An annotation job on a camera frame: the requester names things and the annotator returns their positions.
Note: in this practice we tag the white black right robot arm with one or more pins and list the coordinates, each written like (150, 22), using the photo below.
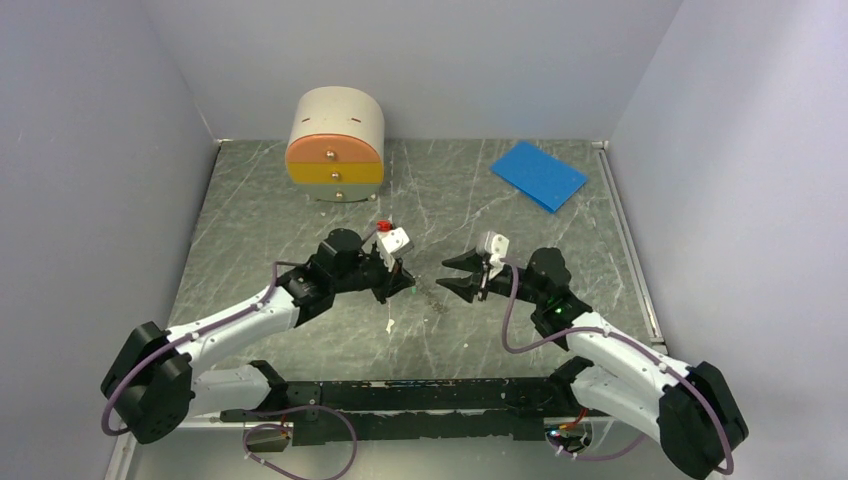
(629, 358)

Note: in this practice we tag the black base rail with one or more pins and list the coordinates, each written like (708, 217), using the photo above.
(520, 408)

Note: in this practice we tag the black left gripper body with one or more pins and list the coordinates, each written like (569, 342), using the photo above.
(371, 272)

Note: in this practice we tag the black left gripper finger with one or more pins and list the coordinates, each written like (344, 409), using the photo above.
(384, 293)
(400, 278)

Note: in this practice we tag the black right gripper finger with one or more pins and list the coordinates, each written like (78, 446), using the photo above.
(469, 289)
(471, 261)

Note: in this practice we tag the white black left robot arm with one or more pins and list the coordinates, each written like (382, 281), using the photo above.
(218, 331)

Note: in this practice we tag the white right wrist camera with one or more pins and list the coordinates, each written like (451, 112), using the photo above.
(493, 247)

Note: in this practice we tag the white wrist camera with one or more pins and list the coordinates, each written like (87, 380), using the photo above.
(392, 241)
(493, 247)

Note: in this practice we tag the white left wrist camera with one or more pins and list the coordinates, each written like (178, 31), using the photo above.
(392, 241)

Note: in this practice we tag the round mini drawer cabinet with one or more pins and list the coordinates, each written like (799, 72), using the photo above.
(335, 151)

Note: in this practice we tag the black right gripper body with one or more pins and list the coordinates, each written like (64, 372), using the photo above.
(501, 282)

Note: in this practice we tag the blue rectangular sheet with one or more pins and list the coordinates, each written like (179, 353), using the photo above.
(548, 181)

